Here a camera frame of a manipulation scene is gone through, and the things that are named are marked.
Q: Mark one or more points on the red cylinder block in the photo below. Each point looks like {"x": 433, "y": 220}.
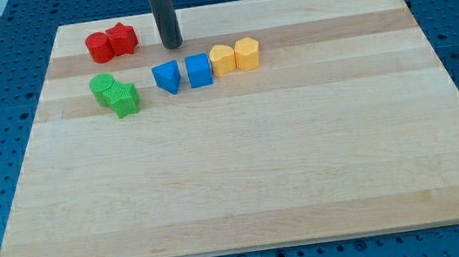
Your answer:
{"x": 99, "y": 46}

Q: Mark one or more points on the green cylinder block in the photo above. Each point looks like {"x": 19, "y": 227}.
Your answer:
{"x": 99, "y": 84}

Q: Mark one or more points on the blue cube block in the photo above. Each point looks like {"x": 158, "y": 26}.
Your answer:
{"x": 198, "y": 70}

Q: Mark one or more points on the yellow heart block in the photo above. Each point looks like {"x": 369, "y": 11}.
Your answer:
{"x": 222, "y": 59}

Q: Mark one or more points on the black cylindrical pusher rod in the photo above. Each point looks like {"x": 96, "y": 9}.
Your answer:
{"x": 167, "y": 23}

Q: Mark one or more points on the yellow hexagon block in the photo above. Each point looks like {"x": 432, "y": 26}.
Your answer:
{"x": 247, "y": 53}

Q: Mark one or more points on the red star block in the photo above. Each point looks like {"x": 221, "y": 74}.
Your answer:
{"x": 122, "y": 38}

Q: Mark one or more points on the blue triangle block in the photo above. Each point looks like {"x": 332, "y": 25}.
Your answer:
{"x": 167, "y": 76}

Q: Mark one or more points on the wooden board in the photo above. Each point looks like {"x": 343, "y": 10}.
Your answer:
{"x": 348, "y": 128}

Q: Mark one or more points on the green star block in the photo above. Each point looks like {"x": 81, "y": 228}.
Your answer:
{"x": 123, "y": 99}

